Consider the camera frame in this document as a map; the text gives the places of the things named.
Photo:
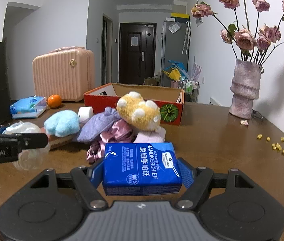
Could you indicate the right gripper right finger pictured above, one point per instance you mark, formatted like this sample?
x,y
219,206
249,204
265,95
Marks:
x,y
197,182

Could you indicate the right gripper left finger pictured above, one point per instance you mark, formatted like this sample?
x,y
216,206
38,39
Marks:
x,y
86,181

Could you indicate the crinkled clear plastic bag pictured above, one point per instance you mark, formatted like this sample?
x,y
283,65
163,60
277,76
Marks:
x,y
35,145

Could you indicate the blue handkerchief tissue pack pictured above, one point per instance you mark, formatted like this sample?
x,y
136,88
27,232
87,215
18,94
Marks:
x,y
135,169

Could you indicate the pink layered sponge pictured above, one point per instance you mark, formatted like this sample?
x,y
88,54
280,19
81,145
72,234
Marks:
x,y
55,142

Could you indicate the lilac fluffy towel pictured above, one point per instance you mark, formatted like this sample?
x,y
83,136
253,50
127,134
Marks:
x,y
157,136

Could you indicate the light blue plush toy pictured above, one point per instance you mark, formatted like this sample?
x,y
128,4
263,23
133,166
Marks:
x,y
62,124

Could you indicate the purple satin scrunchie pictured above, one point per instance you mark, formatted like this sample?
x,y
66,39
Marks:
x,y
120,132

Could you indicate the purple fabric pouch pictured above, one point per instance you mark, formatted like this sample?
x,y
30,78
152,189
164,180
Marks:
x,y
99,123

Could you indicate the yellow white plush toy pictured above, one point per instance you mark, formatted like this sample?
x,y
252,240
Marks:
x,y
143,115

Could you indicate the white cylinder sponge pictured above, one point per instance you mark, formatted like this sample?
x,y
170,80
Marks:
x,y
85,114

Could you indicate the blue wet wipes pack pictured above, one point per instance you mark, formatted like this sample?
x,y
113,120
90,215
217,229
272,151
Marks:
x,y
28,108

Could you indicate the fallen rose petal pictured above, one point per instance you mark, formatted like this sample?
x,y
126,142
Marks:
x,y
244,122

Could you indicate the orange fruit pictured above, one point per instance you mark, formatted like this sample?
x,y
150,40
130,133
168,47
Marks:
x,y
54,101

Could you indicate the scattered yellow crumbs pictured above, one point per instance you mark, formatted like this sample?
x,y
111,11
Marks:
x,y
276,146

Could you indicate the red cardboard pumpkin box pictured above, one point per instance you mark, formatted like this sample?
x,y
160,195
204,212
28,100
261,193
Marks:
x,y
169,100

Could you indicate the pink textured vase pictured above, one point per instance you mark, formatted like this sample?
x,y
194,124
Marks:
x,y
245,87

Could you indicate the pink ribbed suitcase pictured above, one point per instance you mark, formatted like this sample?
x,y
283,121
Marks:
x,y
68,72

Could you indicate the yellow bag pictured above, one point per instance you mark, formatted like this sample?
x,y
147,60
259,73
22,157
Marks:
x,y
173,74

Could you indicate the dried pink roses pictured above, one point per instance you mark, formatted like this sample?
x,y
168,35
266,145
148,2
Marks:
x,y
251,30

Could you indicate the grey refrigerator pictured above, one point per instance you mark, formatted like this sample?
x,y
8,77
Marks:
x,y
175,45

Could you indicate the dark entrance door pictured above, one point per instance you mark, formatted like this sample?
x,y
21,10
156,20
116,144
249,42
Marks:
x,y
137,52

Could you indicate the wire cart with bottles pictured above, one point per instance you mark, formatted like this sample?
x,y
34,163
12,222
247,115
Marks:
x,y
191,90

